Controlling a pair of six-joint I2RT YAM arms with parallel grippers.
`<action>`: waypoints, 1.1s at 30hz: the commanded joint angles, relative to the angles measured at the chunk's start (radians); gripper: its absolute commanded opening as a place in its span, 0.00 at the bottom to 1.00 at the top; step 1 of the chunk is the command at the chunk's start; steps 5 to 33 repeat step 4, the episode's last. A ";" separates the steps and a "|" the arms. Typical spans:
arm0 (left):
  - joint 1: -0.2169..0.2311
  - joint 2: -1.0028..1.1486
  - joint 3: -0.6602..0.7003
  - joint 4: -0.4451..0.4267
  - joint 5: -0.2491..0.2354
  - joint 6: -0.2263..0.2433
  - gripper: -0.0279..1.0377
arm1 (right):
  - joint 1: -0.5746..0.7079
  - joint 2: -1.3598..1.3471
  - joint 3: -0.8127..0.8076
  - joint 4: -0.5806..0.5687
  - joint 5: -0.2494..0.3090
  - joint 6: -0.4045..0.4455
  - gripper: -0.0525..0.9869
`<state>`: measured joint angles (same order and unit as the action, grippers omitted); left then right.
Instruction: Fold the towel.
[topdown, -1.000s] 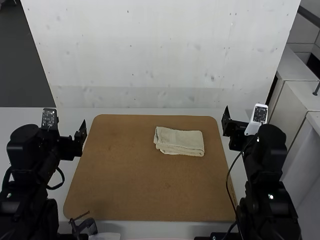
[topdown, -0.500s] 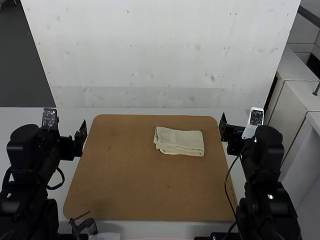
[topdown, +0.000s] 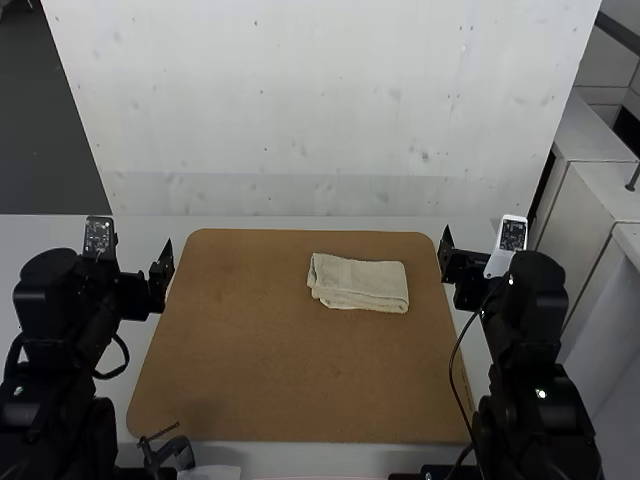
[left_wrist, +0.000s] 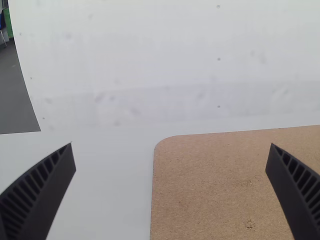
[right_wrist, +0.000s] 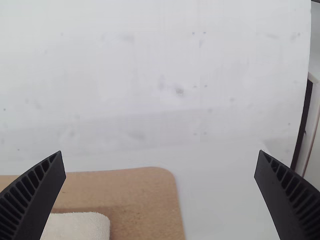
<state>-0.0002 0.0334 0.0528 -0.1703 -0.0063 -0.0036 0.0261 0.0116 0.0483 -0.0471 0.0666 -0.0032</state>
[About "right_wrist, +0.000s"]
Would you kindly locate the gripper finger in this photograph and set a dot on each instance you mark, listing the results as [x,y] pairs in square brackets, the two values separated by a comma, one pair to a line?
[27,200]
[292,200]

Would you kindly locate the pale towel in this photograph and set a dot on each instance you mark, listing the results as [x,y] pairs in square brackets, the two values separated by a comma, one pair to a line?
[82,227]

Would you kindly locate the cork mat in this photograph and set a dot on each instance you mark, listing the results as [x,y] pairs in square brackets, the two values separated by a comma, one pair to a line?
[137,200]

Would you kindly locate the white backdrop board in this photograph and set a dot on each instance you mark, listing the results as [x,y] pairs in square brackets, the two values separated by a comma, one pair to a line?
[150,50]

